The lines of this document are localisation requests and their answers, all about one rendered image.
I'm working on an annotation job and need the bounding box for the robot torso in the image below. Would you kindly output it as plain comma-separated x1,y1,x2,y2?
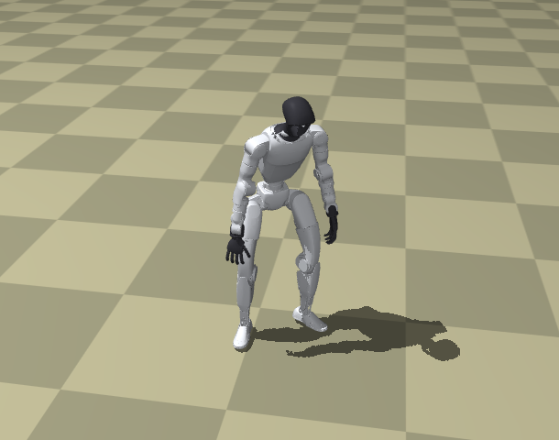
256,122,313,211

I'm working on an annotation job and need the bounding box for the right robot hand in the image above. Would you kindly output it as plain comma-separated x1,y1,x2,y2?
225,224,250,265

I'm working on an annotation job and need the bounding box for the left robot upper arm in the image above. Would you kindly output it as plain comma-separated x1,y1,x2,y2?
309,125,333,182

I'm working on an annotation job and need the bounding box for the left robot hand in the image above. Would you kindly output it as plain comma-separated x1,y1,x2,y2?
324,205,338,244

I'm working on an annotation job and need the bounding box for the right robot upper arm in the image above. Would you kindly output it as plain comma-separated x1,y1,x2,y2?
237,134,269,196

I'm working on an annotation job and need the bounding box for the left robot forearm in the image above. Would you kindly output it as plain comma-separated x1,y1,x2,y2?
318,165,338,214

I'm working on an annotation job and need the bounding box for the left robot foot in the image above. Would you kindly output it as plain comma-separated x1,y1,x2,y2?
292,306,328,332

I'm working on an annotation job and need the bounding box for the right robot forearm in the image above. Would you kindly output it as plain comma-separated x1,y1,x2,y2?
231,181,249,235

